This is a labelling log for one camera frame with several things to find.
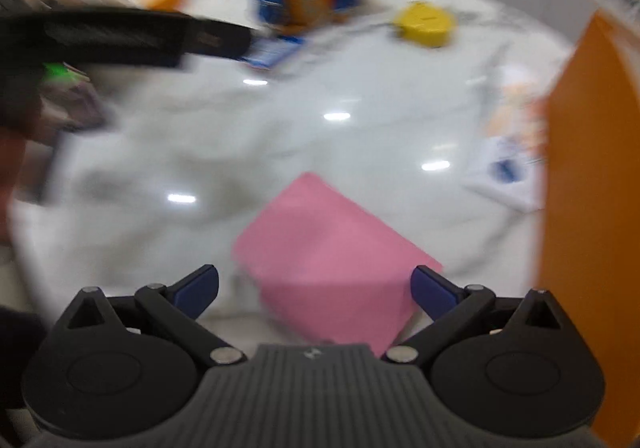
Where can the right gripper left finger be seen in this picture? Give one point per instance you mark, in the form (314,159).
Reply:
(170,312)

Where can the person's left hand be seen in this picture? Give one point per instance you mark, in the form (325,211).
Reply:
(13,146)

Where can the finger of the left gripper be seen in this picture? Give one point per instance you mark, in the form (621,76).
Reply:
(267,53)

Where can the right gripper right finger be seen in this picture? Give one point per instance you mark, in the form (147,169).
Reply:
(452,308)

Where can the pink cloth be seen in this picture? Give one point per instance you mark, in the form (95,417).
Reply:
(328,269)

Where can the orange storage box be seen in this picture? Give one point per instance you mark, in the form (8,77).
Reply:
(590,249)

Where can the white blue booklet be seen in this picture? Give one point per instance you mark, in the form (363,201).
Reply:
(509,161)

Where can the yellow round tape measure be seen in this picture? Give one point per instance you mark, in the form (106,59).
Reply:
(425,24)

